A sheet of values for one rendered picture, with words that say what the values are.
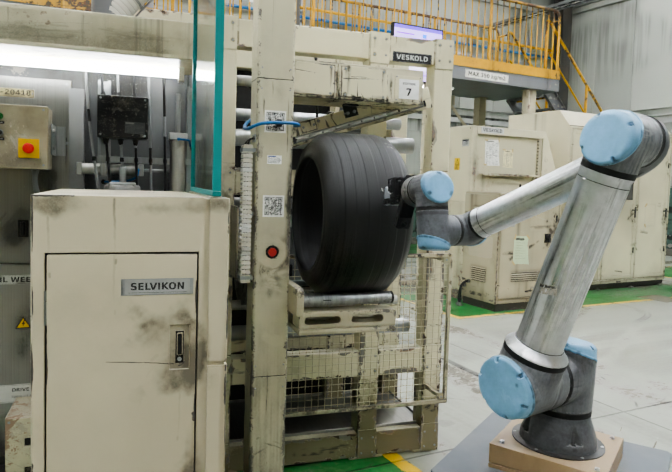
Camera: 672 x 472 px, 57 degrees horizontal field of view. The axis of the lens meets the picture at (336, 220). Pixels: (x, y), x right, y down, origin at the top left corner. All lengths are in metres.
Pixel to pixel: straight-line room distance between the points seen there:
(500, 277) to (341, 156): 4.78
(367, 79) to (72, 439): 1.71
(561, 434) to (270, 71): 1.42
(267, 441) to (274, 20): 1.46
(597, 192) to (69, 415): 1.19
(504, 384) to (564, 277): 0.29
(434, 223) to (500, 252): 4.98
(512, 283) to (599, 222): 5.44
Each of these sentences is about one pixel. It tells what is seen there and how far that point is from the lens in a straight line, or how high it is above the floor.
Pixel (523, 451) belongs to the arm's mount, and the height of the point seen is 0.66.
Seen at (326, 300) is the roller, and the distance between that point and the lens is 2.15.
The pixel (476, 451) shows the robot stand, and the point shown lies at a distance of 1.81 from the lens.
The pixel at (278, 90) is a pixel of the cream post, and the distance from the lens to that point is 2.16.
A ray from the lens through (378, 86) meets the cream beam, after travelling 2.56.
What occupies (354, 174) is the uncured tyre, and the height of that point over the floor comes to 1.34.
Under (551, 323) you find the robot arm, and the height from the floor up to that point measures 1.01.
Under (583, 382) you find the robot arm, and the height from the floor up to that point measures 0.84.
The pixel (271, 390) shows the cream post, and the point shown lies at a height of 0.57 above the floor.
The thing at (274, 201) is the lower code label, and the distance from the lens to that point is 2.14.
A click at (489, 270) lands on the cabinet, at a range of 6.73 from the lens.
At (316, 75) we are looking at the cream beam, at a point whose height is 1.72.
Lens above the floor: 1.31
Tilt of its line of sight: 4 degrees down
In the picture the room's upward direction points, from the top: 2 degrees clockwise
